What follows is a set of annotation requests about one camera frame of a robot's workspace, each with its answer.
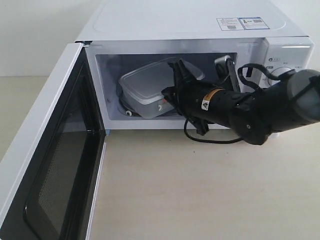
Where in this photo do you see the white and blue label sticker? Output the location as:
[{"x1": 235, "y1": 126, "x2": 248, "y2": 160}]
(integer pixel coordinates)
[{"x1": 216, "y1": 17, "x2": 269, "y2": 31}]

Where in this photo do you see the white microwave oven body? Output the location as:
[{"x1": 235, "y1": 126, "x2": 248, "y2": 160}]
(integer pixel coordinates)
[{"x1": 76, "y1": 0, "x2": 315, "y2": 131}]

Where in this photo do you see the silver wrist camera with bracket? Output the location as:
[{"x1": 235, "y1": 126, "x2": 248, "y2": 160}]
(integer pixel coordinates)
[{"x1": 214, "y1": 55, "x2": 241, "y2": 92}]

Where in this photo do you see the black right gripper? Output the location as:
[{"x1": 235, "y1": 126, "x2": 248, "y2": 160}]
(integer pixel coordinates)
[{"x1": 161, "y1": 58, "x2": 213, "y2": 135}]

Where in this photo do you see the white microwave door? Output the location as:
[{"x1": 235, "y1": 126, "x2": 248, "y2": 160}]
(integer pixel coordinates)
[{"x1": 0, "y1": 42, "x2": 106, "y2": 240}]

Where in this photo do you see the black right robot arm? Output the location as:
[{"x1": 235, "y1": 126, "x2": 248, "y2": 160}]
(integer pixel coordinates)
[{"x1": 162, "y1": 59, "x2": 320, "y2": 146}]

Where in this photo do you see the white plastic lidded container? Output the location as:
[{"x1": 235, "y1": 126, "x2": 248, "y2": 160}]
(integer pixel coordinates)
[{"x1": 118, "y1": 57, "x2": 177, "y2": 119}]

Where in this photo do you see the upper white control knob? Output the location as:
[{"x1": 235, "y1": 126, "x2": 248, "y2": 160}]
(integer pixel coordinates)
[{"x1": 266, "y1": 67, "x2": 296, "y2": 87}]

